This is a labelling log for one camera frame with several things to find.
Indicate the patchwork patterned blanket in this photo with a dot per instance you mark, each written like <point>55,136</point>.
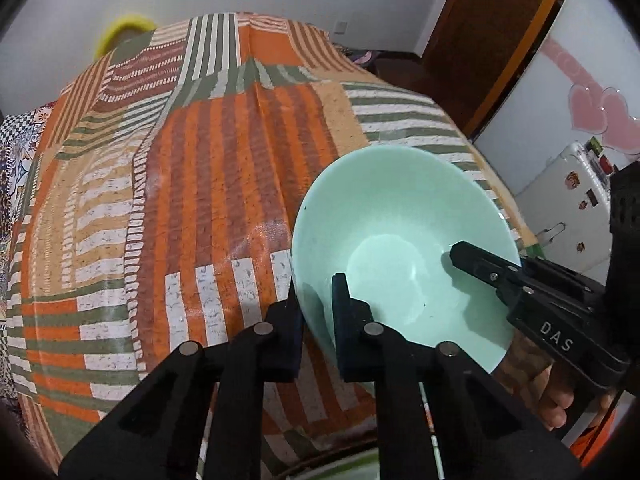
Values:
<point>15,135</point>

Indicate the mint green plate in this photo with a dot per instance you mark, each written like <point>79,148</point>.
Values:
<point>357,462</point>

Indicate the person's right hand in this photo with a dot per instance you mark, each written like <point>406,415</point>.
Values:
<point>550,400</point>

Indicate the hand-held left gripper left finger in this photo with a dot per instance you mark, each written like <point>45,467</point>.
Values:
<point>286,342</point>

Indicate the brown wooden door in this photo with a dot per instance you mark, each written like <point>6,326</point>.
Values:
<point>480,35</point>

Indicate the white wall socket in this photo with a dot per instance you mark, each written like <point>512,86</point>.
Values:
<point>341,27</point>

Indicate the mint green bowl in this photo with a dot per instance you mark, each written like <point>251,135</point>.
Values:
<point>400,210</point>

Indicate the fridge magnet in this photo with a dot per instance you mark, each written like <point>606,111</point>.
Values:
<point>581,247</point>
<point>570,179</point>

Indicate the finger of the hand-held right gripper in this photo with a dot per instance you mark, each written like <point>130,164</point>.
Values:
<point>482,267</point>
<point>555,272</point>

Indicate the orange green striped cloth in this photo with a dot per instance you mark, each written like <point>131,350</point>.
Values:
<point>200,160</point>

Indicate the white refrigerator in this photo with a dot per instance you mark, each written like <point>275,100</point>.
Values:
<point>560,205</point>

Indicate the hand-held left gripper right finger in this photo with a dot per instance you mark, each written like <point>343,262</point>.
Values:
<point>342,325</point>

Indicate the pink heart decoration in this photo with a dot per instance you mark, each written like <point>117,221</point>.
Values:
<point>595,110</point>

